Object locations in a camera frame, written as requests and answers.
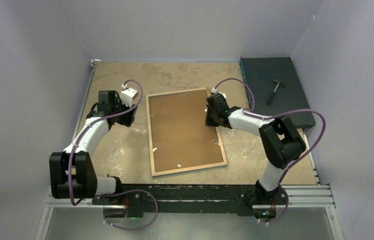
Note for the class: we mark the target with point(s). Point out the claw hammer with grey handle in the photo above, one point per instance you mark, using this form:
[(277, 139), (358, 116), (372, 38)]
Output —
[(273, 93)]

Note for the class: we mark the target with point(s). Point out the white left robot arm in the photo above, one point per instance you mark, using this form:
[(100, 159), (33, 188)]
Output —
[(72, 174)]

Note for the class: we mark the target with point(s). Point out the blue wooden picture frame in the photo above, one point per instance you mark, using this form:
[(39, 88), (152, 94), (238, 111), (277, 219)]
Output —
[(150, 132)]

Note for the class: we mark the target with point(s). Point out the dark grey flat box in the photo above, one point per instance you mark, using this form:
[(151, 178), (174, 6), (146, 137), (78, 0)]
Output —
[(259, 73)]

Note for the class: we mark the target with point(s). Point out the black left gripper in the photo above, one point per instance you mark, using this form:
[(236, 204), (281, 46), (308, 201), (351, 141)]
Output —
[(128, 118)]

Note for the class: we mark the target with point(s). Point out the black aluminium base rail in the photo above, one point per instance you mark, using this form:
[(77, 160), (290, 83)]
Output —
[(244, 200)]

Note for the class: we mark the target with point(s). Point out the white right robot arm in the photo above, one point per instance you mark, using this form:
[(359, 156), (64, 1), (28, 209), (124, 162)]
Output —
[(281, 141)]

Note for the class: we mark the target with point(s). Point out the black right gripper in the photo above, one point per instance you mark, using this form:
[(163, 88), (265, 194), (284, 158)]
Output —
[(208, 122)]

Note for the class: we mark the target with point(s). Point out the brown backing board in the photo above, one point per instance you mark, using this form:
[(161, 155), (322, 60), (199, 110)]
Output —
[(183, 132)]

